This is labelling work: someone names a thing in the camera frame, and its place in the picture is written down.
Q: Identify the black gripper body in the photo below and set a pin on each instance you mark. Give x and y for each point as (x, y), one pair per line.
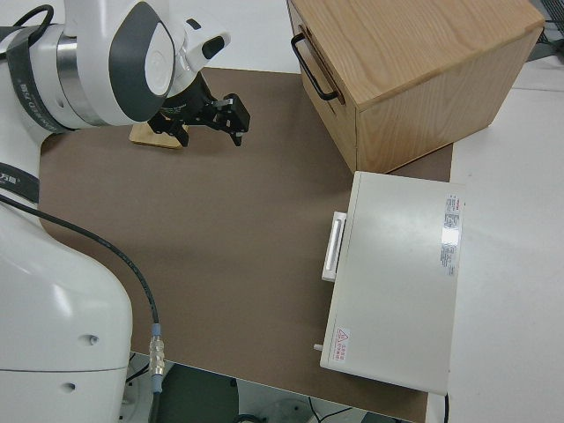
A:
(222, 115)

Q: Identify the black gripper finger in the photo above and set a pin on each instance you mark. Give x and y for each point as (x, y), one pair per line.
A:
(237, 137)
(184, 137)

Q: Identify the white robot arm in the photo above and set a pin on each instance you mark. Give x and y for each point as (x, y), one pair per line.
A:
(66, 308)

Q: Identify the light wooden plate rack base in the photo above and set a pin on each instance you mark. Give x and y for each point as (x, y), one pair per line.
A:
(145, 137)

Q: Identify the brown table mat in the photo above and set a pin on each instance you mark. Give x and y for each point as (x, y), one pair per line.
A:
(220, 229)

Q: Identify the wooden drawer cabinet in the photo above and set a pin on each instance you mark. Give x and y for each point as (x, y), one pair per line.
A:
(396, 66)

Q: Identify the white toaster oven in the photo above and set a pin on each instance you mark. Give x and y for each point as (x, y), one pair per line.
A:
(396, 282)

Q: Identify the red triangle warning sticker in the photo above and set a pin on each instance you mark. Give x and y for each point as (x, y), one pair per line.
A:
(341, 343)

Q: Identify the long printed oven label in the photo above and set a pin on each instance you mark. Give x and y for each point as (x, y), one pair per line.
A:
(451, 233)

